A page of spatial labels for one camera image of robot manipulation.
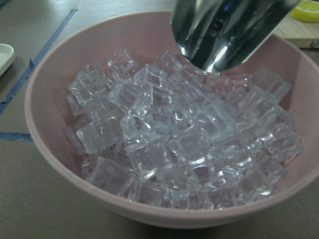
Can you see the metal ice scoop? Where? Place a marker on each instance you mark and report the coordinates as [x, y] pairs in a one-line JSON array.
[[218, 35]]

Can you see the clear fake ice cubes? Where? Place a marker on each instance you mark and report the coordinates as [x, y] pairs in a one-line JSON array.
[[169, 135]]

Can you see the pink bowl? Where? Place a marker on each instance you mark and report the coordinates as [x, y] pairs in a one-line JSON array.
[[146, 35]]

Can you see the cream serving tray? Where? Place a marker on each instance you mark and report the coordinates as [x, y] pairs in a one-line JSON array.
[[7, 56]]

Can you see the wooden cutting board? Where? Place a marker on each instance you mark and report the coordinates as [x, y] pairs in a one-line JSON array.
[[304, 35]]

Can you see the yellow lemon half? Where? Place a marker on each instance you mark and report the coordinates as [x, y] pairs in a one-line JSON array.
[[307, 11]]

